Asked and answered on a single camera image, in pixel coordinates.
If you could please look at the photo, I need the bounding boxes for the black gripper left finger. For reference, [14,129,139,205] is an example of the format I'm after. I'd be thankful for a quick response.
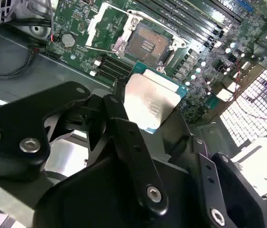
[0,80,170,227]

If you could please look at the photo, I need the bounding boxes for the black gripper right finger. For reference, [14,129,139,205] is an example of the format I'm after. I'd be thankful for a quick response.
[179,117,266,228]

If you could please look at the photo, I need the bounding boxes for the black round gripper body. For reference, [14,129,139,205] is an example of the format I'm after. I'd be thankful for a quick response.
[32,153,211,228]

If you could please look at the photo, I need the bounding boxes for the silver topped CPU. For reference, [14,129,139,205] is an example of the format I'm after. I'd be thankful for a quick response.
[123,61,189,136]

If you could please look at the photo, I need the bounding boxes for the metal socket cover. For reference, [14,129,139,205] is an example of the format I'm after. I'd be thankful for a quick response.
[85,2,136,55]

